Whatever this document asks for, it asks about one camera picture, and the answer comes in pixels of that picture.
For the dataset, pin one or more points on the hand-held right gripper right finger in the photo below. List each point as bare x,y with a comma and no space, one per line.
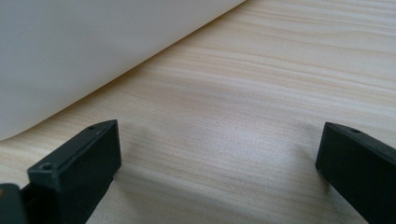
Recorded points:
361,169

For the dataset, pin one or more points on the white mat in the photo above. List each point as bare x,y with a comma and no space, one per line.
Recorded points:
77,46

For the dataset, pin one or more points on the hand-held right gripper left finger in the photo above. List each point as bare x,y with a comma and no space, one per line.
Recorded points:
77,174

